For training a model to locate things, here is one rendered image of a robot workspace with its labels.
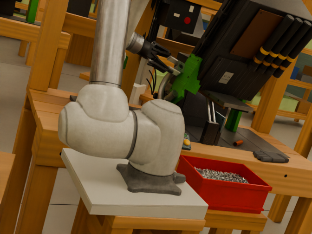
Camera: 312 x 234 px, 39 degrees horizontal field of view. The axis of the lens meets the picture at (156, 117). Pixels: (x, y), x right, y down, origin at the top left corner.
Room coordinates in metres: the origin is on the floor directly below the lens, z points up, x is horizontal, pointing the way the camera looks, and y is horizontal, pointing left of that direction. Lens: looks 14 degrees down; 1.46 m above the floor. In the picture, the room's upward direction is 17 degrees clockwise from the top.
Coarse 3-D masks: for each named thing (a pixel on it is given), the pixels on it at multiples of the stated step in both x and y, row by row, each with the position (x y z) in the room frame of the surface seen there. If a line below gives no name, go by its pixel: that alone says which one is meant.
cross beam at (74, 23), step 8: (72, 16) 2.25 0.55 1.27; (80, 16) 2.28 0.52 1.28; (64, 24) 2.23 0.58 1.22; (72, 24) 2.25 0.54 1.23; (80, 24) 2.27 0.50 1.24; (88, 24) 2.28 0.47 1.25; (72, 32) 2.26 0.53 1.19; (80, 32) 2.27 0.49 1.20; (88, 32) 2.29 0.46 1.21; (160, 40) 2.46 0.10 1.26; (168, 40) 2.48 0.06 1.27; (168, 48) 2.48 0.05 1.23; (176, 48) 2.50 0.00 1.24; (184, 48) 2.52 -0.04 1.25; (192, 48) 2.54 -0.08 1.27; (176, 56) 2.51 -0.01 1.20
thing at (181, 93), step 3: (180, 90) 2.03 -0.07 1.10; (180, 93) 2.02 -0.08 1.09; (183, 93) 2.02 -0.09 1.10; (180, 96) 2.00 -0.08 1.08; (183, 96) 2.01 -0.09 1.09; (174, 99) 2.03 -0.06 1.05; (177, 99) 2.01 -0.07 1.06; (180, 99) 2.01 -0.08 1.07; (171, 102) 2.04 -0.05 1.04; (174, 102) 2.03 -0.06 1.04
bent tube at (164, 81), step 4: (180, 64) 2.12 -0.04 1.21; (184, 64) 2.13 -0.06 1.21; (176, 68) 2.11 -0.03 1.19; (180, 68) 2.10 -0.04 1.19; (168, 72) 2.15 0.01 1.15; (164, 76) 2.16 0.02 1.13; (168, 76) 2.15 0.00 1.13; (172, 76) 2.15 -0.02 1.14; (164, 80) 2.15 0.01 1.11; (168, 80) 2.16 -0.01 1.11; (160, 84) 2.15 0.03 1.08; (164, 84) 2.15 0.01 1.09; (160, 88) 2.13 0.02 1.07; (164, 88) 2.15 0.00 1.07; (160, 92) 2.11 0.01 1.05; (160, 96) 2.10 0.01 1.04
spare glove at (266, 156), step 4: (256, 152) 2.06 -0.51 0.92; (260, 152) 2.07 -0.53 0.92; (264, 152) 2.09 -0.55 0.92; (268, 152) 2.10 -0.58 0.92; (272, 152) 2.13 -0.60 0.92; (256, 156) 2.02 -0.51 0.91; (260, 156) 2.01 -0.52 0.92; (264, 156) 2.03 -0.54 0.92; (268, 156) 2.04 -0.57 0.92; (272, 156) 2.05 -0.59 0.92; (276, 156) 2.07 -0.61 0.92; (280, 156) 2.09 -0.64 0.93; (284, 156) 2.12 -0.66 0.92; (264, 160) 2.00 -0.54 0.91; (268, 160) 2.01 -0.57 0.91; (272, 160) 2.03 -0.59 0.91; (276, 160) 2.04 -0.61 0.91; (280, 160) 2.06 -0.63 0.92; (284, 160) 2.07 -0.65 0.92; (288, 160) 2.10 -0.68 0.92
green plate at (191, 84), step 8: (192, 56) 2.12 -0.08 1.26; (192, 64) 2.08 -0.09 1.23; (200, 64) 2.06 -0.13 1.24; (184, 72) 2.10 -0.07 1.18; (192, 72) 2.04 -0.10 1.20; (176, 80) 2.12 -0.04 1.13; (184, 80) 2.06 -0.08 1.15; (192, 80) 2.06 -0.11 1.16; (176, 88) 2.08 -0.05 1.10; (184, 88) 2.03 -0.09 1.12; (192, 88) 2.06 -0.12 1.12
